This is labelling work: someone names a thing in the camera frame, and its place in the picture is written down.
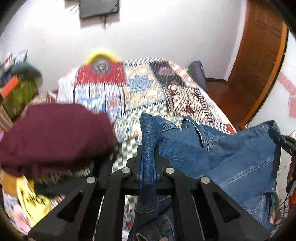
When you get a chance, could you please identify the blue denim jacket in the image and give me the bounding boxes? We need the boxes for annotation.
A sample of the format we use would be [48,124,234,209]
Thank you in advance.
[128,113,281,240]

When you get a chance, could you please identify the patchwork bed cover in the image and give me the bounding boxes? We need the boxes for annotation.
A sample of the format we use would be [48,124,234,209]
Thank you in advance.
[57,58,235,171]

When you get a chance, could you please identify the black patterned garment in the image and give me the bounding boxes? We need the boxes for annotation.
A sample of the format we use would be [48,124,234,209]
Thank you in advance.
[30,148,117,197]

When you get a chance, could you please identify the maroon folded garment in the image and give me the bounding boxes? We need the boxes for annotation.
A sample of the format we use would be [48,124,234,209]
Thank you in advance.
[1,103,115,178]

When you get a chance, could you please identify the brown wooden door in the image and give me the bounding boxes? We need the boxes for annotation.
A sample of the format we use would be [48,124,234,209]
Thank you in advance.
[227,1,288,128]

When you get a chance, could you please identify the yellow printed t-shirt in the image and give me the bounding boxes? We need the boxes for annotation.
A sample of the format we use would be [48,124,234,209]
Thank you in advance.
[16,176,51,227]

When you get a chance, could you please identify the small wall monitor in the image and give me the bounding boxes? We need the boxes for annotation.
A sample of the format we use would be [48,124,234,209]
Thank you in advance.
[79,0,120,20]

